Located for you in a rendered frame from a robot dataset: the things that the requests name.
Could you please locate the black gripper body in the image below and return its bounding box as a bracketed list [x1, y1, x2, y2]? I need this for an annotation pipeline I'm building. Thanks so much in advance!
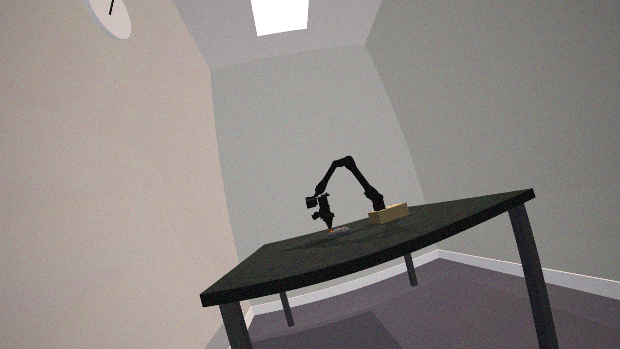
[319, 204, 335, 220]

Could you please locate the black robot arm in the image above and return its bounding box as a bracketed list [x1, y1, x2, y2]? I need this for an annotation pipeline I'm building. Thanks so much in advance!
[305, 156, 386, 220]

